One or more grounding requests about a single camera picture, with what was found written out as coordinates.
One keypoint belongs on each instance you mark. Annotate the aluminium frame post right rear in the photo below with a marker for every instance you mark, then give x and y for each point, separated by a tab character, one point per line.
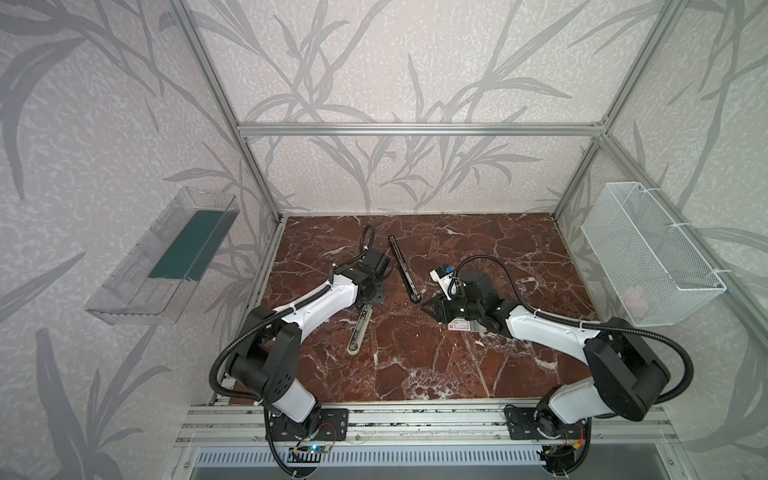
662	28

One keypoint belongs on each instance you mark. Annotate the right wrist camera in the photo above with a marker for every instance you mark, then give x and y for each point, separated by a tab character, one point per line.
445	277

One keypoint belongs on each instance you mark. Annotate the aluminium rear cross bar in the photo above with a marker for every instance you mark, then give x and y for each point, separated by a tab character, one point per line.
253	129

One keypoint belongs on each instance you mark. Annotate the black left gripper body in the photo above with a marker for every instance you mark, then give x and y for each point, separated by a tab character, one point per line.
372	282

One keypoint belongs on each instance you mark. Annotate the white red staple box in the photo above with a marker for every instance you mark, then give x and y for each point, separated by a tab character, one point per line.
463	325

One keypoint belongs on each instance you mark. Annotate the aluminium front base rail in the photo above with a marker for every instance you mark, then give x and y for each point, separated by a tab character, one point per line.
451	422

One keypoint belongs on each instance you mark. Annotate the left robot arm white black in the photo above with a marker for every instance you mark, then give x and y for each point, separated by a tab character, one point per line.
262	363

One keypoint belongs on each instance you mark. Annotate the clear plastic wall bin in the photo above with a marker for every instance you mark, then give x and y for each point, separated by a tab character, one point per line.
155	281

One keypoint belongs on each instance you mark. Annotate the aluminium frame post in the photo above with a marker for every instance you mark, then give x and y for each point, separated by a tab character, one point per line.
186	23
662	28

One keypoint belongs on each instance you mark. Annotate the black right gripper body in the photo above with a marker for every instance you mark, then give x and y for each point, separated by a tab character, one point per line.
442	305

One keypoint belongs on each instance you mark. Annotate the aluminium frame post left rear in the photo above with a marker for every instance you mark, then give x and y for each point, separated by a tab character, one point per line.
186	23

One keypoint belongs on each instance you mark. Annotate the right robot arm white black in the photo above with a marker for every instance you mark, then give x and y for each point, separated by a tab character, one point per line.
626	377

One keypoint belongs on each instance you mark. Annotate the white wire mesh basket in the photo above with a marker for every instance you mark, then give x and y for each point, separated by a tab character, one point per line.
658	274

